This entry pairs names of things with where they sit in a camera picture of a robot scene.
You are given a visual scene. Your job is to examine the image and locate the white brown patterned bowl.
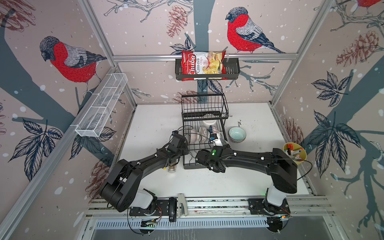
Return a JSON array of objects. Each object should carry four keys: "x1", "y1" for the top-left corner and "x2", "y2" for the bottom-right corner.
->
[{"x1": 199, "y1": 126, "x2": 209, "y2": 144}]

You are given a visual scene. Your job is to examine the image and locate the white ceramic bowl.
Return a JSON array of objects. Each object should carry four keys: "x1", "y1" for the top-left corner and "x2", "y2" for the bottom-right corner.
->
[{"x1": 201, "y1": 114, "x2": 217, "y2": 129}]

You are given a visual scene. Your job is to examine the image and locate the light green inside bowl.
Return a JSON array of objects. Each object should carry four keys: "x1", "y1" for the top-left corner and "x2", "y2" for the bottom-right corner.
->
[{"x1": 229, "y1": 127, "x2": 247, "y2": 143}]

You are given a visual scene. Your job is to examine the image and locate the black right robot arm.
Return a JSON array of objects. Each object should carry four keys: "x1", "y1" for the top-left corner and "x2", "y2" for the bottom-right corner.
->
[{"x1": 196, "y1": 146, "x2": 298, "y2": 216}]

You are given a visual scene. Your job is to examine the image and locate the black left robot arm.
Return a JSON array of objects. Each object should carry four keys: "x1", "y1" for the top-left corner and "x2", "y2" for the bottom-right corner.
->
[{"x1": 99, "y1": 131, "x2": 189, "y2": 213}]

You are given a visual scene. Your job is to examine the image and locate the black two-tier dish rack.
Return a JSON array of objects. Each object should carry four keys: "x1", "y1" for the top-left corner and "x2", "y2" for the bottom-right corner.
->
[{"x1": 180, "y1": 93, "x2": 229, "y2": 170}]

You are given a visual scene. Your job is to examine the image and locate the small glass spice jar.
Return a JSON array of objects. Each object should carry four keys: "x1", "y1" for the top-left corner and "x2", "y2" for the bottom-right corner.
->
[{"x1": 168, "y1": 164, "x2": 177, "y2": 173}]

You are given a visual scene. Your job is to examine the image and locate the red cassava chips bag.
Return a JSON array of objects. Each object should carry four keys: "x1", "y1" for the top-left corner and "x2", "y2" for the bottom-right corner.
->
[{"x1": 182, "y1": 51, "x2": 226, "y2": 75}]

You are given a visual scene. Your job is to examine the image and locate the yellow cup with markers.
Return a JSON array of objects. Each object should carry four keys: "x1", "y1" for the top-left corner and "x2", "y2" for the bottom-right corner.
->
[{"x1": 283, "y1": 143, "x2": 307, "y2": 165}]

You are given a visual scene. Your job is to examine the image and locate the white wire wall shelf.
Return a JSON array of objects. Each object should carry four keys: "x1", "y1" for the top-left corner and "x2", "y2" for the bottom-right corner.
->
[{"x1": 75, "y1": 73, "x2": 128, "y2": 138}]

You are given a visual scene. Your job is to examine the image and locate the black wall wire basket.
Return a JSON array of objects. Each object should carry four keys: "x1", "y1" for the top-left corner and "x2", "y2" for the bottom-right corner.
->
[{"x1": 175, "y1": 58, "x2": 241, "y2": 81}]

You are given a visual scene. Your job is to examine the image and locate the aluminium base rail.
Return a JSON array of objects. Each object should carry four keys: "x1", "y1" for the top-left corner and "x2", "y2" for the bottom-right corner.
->
[{"x1": 85, "y1": 195, "x2": 334, "y2": 233}]

